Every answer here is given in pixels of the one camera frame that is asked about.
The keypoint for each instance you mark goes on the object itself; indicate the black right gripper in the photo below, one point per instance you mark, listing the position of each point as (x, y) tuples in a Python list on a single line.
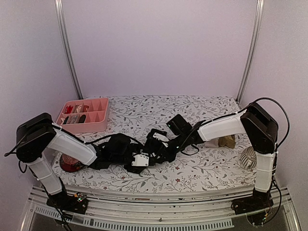
[(169, 157)]

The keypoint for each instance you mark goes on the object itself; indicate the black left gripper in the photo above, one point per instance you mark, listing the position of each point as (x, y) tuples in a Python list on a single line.
[(134, 147)]

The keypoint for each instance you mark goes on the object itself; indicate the black white-striped underwear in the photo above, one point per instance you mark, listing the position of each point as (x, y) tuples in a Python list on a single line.
[(154, 149)]

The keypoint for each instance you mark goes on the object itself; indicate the tan beige underwear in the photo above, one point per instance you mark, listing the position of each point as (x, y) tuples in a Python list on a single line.
[(226, 141)]

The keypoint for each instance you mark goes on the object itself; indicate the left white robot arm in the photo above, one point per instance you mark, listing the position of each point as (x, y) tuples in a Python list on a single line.
[(40, 133)]

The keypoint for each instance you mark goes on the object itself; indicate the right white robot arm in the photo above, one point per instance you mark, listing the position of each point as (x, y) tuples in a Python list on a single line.
[(258, 125)]

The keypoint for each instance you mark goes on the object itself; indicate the floral patterned table cloth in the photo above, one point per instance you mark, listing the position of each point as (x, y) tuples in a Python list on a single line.
[(196, 170)]

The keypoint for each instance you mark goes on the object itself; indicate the pink divided organizer box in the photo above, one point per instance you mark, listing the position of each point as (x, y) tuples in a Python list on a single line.
[(96, 111)]

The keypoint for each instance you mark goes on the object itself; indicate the black rolled cloth in box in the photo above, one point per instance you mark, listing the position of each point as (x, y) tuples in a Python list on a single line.
[(82, 119)]

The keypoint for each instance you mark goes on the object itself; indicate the red patterned bowl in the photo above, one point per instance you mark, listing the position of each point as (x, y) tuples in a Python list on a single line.
[(69, 164)]

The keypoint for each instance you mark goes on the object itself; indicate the red rolled cloth in box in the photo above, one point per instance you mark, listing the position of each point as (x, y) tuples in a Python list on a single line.
[(68, 109)]

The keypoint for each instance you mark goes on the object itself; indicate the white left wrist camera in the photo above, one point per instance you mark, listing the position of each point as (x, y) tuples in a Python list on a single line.
[(140, 160)]

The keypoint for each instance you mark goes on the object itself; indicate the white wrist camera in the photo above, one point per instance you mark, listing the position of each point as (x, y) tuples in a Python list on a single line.
[(159, 135), (140, 160)]

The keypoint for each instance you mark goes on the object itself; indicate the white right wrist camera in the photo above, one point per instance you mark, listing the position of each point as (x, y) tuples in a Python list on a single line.
[(159, 135)]

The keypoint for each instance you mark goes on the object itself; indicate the aluminium front rail frame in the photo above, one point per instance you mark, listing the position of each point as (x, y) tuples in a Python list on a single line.
[(189, 211)]

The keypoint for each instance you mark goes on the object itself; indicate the striped metal wire cup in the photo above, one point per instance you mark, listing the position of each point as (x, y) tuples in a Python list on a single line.
[(248, 158)]

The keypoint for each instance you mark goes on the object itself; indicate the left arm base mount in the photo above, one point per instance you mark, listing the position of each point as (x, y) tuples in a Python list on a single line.
[(77, 203)]

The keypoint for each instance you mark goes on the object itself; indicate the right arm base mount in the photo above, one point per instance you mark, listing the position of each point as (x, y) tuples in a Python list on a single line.
[(258, 200)]

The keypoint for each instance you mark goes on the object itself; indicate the right aluminium corner post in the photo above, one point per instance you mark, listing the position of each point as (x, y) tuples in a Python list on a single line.
[(252, 48)]

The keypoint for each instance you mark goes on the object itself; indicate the aluminium corner post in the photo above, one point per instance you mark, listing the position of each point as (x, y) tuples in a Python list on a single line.
[(252, 48), (67, 50)]

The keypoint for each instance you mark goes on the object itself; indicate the left aluminium corner post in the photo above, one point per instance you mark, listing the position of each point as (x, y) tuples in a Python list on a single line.
[(67, 50)]

